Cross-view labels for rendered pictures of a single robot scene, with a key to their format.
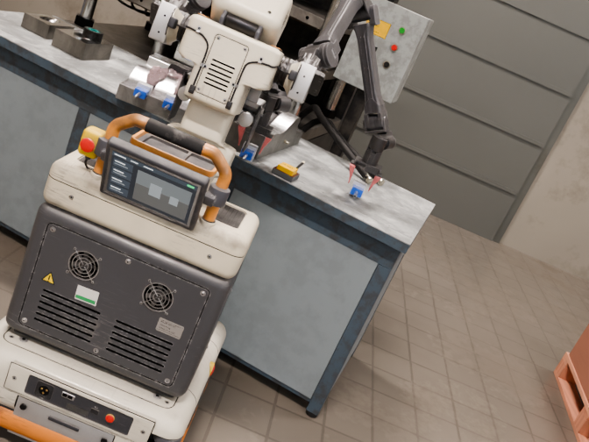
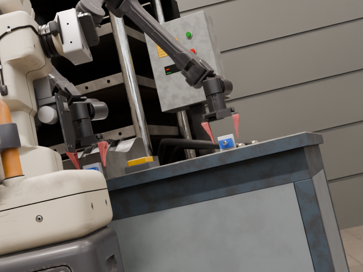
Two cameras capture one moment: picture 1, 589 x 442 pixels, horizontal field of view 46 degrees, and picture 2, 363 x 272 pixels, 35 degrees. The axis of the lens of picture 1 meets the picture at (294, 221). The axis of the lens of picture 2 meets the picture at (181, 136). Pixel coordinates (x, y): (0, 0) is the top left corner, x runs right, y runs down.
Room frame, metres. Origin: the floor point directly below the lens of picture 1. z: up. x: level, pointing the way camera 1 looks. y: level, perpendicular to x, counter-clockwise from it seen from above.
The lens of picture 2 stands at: (0.66, -0.21, 0.75)
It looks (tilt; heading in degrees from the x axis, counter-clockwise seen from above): 4 degrees up; 5
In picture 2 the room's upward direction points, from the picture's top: 13 degrees counter-clockwise
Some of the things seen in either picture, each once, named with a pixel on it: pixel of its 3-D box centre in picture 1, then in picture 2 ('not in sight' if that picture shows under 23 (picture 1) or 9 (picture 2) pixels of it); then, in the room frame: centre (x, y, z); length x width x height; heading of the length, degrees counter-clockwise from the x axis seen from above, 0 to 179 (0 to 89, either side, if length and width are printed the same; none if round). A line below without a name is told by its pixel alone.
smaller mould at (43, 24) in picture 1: (48, 26); not in sight; (2.89, 1.28, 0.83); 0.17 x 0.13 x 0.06; 169
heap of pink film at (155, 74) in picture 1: (173, 76); not in sight; (2.67, 0.65, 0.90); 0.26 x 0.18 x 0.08; 6
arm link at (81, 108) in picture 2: (268, 102); (80, 112); (2.37, 0.25, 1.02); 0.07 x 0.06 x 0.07; 147
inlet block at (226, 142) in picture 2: (357, 191); (226, 143); (2.48, -0.16, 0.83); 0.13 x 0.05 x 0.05; 178
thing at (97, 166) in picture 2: (246, 154); (89, 172); (2.33, 0.24, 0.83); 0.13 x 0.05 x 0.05; 2
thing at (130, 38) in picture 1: (210, 78); not in sight; (3.67, 0.71, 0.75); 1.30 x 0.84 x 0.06; 79
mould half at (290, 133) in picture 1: (256, 121); (100, 163); (2.69, 0.29, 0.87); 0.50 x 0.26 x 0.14; 169
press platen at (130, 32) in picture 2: not in sight; (53, 66); (3.73, 0.70, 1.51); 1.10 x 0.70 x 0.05; 79
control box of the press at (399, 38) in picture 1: (336, 153); (213, 175); (3.33, -0.05, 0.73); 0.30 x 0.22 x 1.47; 79
